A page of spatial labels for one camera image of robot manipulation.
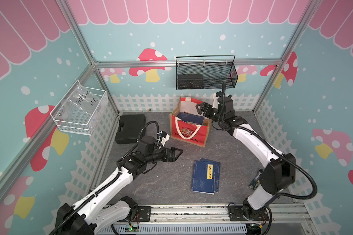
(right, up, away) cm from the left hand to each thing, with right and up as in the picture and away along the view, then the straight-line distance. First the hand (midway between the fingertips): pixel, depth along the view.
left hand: (176, 153), depth 75 cm
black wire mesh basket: (+18, +49, +20) cm, 56 cm away
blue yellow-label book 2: (+16, -16, +10) cm, 24 cm away
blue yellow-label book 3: (+24, -14, +13) cm, 31 cm away
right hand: (+13, +25, +7) cm, 29 cm away
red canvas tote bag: (+6, +15, +18) cm, 24 cm away
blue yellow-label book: (+8, +20, +26) cm, 34 cm away
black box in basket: (+8, +41, +13) cm, 44 cm away
